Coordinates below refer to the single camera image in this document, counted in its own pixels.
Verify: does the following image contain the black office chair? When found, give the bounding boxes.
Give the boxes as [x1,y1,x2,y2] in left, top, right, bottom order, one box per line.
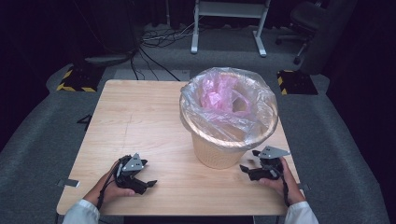
[275,0,328,66]

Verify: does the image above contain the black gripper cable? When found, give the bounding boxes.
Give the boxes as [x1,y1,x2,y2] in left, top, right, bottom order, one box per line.
[96,160,123,211]
[270,166,291,207]

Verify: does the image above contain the white metal desk frame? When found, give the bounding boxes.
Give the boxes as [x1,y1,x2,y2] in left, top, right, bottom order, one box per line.
[190,0,272,58]

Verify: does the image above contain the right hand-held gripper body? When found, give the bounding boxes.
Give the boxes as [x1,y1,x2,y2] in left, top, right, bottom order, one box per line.
[257,146,291,182]

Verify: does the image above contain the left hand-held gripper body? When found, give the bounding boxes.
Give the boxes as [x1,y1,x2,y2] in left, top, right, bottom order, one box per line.
[114,152,149,196]

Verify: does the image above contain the person's right hand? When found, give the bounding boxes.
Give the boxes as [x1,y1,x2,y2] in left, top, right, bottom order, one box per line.
[258,156,306,207]

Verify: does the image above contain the beige wastebasket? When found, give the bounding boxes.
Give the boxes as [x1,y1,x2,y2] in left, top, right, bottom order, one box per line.
[179,73,279,171]

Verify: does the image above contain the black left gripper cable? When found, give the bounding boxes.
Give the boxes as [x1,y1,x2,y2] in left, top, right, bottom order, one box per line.
[96,160,123,211]

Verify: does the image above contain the person's left hand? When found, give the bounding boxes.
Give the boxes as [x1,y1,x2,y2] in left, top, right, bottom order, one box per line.
[82,161,136,207]

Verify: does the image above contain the bundle of floor cables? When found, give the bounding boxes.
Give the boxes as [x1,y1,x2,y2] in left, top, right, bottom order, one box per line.
[129,21,205,82]

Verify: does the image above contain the black yellow striped floor base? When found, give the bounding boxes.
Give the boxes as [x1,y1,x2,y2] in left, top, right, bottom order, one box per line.
[55,65,106,93]
[276,69,319,96]

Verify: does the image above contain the pink plastic bag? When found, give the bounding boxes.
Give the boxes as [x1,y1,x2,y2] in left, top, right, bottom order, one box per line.
[199,73,250,116]

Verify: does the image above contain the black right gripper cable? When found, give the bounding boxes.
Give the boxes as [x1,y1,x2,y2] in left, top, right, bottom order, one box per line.
[270,166,291,207]

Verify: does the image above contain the black stand with round base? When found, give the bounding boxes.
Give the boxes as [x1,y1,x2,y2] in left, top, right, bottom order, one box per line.
[81,0,140,68]

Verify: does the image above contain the clear plastic bin liner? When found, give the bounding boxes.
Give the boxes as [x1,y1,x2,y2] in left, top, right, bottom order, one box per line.
[178,66,280,154]

